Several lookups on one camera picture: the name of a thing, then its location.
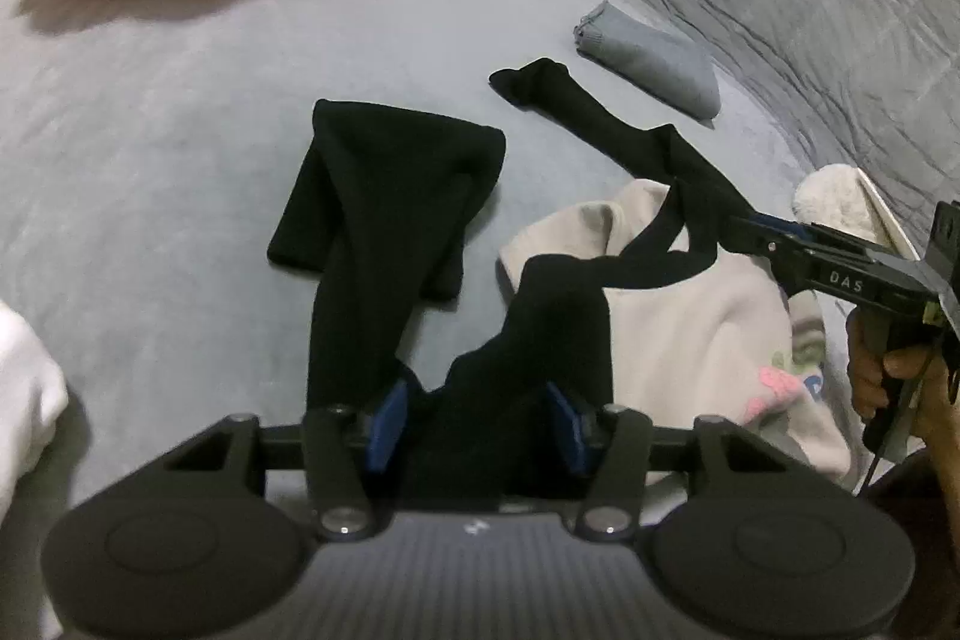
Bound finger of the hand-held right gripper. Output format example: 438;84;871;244
718;215;802;295
754;215;826;248

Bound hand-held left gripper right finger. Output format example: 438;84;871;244
544;381;785;540

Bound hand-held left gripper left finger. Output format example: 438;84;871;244
161;381;412;540

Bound cream printed sweatshirt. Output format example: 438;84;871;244
496;179;853;488

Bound black tights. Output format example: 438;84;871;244
266;56;743;510

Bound person's right forearm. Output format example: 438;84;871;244
862;449;960;611

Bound person's right hand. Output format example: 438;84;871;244
846;310;960;461

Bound white fluffy cloth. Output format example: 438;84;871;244
793;164;875;230

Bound folded grey garment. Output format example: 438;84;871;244
574;0;721;122

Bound grey quilted blanket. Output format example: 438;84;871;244
637;0;960;221

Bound grey bed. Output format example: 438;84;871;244
0;0;833;611

